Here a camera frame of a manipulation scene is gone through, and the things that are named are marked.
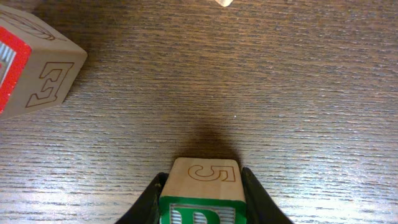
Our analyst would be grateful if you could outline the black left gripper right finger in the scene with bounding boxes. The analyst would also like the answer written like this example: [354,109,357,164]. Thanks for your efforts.
[241,167,293,224]

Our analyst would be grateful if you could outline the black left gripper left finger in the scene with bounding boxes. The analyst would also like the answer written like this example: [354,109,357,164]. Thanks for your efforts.
[115,172,169,224]

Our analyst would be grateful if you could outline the green R block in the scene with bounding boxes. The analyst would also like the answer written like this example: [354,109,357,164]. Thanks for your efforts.
[159,157,247,224]

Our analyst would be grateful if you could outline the red E block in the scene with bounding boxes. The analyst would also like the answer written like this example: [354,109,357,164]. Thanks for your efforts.
[1,6,88,119]

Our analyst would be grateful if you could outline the red 3 block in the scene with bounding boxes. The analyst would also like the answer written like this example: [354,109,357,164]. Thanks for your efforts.
[215,0,234,7]

